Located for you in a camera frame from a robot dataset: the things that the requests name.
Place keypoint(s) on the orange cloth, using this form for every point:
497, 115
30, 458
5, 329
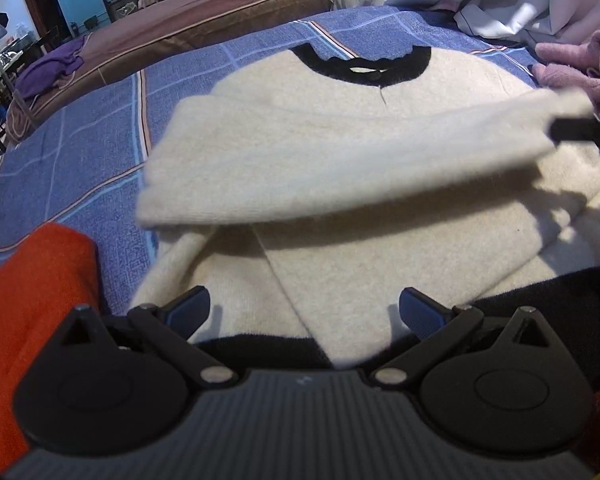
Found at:
35, 300

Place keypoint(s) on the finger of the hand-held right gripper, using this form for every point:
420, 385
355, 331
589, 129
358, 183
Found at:
580, 130

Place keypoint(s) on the purple cloth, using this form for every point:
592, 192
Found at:
50, 67

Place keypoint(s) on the mauve covered bed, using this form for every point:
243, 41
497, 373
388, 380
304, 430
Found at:
180, 25

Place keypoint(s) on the pink fleece cloth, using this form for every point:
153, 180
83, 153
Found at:
580, 60

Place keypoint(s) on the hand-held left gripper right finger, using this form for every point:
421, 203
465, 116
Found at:
420, 310

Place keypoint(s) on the dark wooden cabinet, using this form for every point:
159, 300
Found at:
125, 0

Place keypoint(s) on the cream and black sweater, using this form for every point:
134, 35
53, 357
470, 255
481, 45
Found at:
330, 170

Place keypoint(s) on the blue plaid bedsheet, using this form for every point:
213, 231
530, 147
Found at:
80, 160

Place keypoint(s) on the long cluttered table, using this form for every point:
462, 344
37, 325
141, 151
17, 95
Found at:
0, 85

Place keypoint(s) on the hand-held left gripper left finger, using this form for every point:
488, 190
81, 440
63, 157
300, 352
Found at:
190, 306

